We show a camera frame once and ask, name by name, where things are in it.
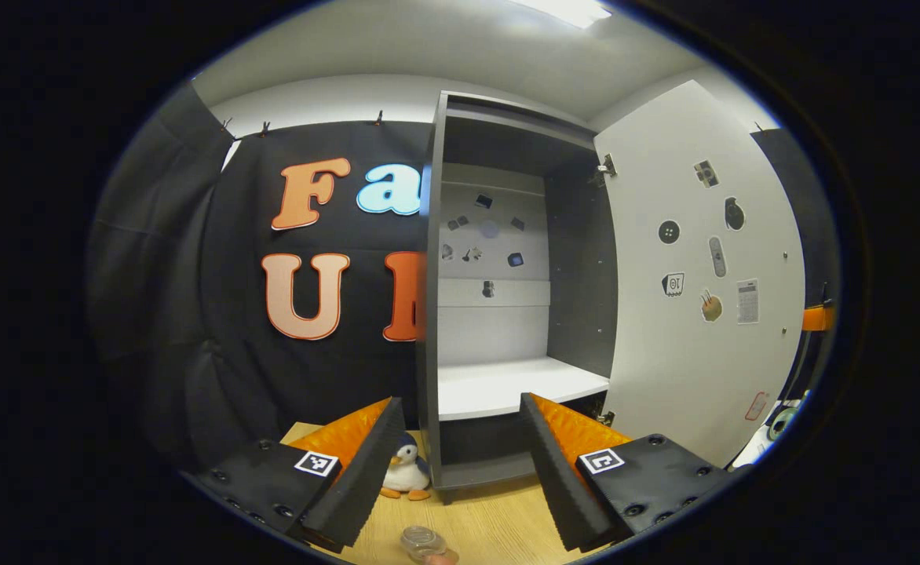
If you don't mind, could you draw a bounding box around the beige cabinet door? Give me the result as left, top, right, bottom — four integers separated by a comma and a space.
592, 80, 807, 469

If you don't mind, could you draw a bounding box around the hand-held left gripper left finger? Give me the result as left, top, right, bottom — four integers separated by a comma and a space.
185, 396, 406, 554

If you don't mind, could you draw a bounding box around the penguin plush toy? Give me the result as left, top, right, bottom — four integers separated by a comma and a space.
380, 432, 433, 501

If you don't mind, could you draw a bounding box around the black backdrop cloth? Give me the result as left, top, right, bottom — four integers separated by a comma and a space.
87, 78, 838, 472

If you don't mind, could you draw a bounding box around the ceiling light panel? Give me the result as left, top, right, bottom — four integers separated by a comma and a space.
507, 0, 614, 29

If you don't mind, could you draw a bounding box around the grey-green round object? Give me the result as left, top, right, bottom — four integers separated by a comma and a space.
768, 404, 800, 442

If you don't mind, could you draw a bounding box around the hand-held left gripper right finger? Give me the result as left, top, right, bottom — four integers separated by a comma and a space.
519, 391, 733, 552

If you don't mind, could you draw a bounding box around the dark grey cabinet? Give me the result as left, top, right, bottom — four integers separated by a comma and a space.
417, 90, 619, 503

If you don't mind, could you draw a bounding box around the clear bottle with red label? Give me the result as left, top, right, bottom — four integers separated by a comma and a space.
400, 524, 450, 563

